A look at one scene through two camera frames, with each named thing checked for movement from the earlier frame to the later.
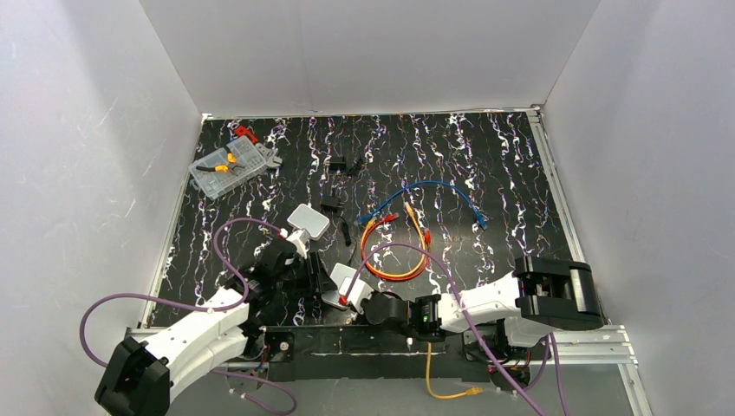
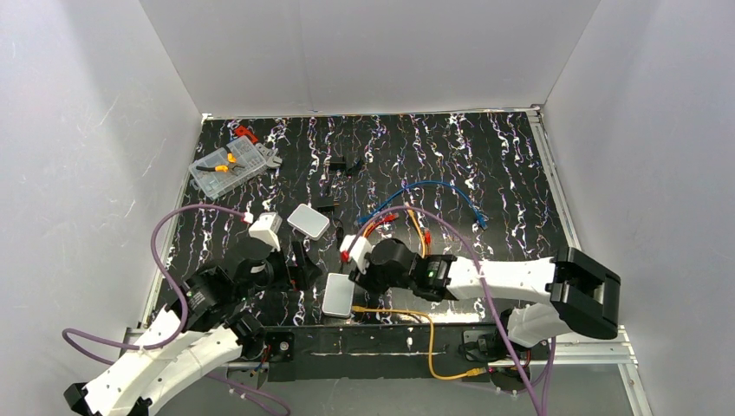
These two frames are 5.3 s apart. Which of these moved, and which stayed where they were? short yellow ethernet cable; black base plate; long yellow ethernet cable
Moved: long yellow ethernet cable
Stayed: short yellow ethernet cable; black base plate
